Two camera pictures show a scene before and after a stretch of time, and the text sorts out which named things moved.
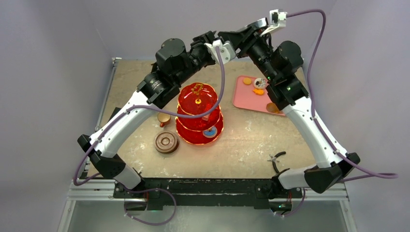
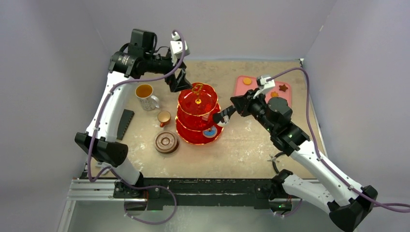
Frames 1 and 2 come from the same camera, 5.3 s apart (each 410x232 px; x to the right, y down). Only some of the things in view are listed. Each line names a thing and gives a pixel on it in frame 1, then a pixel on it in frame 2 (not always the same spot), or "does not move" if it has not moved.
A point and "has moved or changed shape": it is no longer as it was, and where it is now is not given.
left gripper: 199,42 to 181,82
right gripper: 249,32 to 242,104
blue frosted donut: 211,133 does not move
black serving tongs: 261,22 to 218,117
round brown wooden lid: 166,142 does not move
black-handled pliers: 273,160 does not move
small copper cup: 163,119 does not move
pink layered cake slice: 206,117 does not move
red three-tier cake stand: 196,97 does not move
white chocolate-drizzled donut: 259,83 has moved or changed shape
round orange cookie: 247,80 does not move
